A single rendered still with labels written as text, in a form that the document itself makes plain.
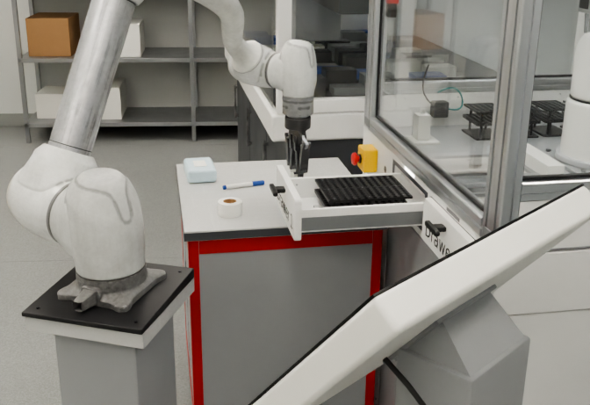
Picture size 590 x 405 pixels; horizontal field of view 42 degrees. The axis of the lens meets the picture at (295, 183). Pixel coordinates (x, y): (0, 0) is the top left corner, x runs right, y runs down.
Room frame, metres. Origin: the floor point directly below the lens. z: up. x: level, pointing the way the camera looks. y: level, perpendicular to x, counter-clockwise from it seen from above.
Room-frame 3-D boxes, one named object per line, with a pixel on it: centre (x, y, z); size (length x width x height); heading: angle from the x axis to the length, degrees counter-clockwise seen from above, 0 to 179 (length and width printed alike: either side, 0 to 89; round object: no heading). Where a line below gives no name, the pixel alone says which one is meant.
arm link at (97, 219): (1.58, 0.42, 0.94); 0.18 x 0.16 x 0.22; 52
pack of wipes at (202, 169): (2.43, 0.32, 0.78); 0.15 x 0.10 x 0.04; 13
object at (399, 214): (1.94, -0.19, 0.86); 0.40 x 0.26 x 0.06; 101
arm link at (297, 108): (2.15, -0.01, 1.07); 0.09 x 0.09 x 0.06
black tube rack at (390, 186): (1.94, -0.18, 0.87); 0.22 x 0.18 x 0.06; 101
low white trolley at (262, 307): (2.31, 0.07, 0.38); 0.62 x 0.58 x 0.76; 11
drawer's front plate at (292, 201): (1.90, 0.02, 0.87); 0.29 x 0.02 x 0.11; 11
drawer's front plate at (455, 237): (1.65, -0.35, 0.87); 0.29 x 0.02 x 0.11; 11
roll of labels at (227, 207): (2.09, 0.19, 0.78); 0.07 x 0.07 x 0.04
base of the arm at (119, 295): (1.56, 0.42, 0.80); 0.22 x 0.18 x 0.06; 159
